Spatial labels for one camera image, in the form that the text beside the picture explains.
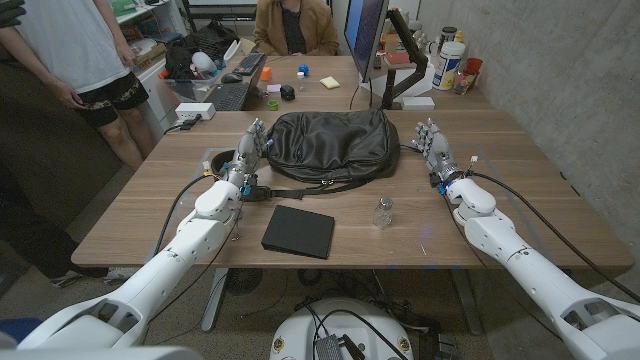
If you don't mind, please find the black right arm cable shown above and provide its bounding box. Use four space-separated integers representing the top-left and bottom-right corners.
466 169 640 304

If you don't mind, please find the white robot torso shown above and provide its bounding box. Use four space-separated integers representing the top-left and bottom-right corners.
269 297 416 360

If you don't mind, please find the white flat box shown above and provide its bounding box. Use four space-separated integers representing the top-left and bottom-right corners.
400 95 437 112

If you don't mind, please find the small clear glass bottle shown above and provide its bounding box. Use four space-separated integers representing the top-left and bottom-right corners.
372 196 395 231

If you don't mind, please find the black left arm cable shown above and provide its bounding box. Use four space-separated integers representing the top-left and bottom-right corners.
151 172 222 259

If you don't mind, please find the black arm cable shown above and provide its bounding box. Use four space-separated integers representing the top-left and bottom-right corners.
151 172 222 259
466 169 640 304

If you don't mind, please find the person in white shirt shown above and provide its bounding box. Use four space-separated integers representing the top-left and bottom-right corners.
0 0 157 172

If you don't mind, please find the white power strip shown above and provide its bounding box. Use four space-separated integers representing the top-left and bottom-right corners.
174 101 217 123

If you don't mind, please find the person in tan jacket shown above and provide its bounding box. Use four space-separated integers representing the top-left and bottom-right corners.
251 0 341 58

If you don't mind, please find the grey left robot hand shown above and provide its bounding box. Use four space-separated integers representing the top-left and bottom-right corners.
227 118 269 189

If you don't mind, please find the computer monitor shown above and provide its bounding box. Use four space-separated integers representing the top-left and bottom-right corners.
343 0 391 84

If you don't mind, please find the black leather backpack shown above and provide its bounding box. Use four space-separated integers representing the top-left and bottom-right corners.
209 108 402 204

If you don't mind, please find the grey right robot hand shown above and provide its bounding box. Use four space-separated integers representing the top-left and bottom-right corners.
411 118 465 189

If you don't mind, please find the white wipes canister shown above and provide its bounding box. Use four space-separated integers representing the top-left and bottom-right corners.
431 40 467 92

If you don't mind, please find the black keyboard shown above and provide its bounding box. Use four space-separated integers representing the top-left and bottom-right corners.
231 51 266 78

